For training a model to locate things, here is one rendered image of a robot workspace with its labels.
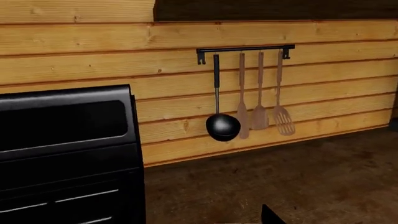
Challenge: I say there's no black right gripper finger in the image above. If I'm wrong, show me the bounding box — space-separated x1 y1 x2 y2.
261 203 286 224

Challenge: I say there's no slotted wooden spatula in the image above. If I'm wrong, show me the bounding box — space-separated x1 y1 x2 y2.
272 50 296 136

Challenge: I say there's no wide wooden spatula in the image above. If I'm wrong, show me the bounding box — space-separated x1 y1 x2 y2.
250 51 270 131

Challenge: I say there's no black metal ladle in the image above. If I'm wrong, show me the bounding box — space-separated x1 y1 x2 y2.
205 54 242 142

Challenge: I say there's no narrow wooden spatula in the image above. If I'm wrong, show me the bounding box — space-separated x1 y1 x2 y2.
236 52 251 140

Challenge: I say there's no black wall utensil rail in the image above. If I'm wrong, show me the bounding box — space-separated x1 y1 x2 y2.
196 44 296 65

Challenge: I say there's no dark wooden wall cabinet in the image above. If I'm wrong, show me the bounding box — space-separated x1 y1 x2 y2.
153 0 398 22

